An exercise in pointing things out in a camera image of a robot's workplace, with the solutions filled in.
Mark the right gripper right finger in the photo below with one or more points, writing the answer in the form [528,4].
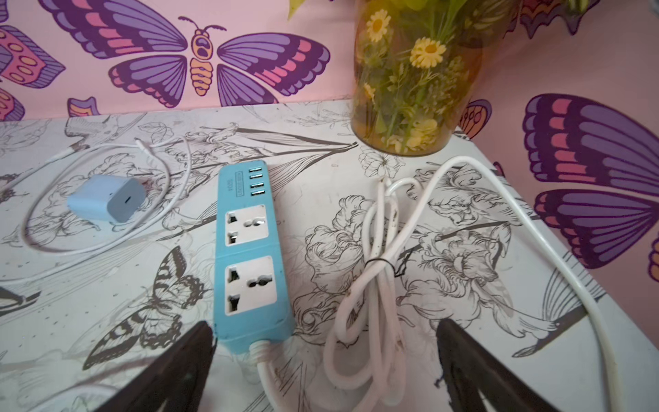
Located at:
[473,375]

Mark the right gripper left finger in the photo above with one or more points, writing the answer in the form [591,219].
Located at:
[173,382]

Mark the teal power strip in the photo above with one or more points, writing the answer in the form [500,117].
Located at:
[250,287]

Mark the light blue charger brick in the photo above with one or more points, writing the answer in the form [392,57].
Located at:
[107,198]

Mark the glass vase with flowers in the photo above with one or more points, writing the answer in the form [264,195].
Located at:
[415,64]

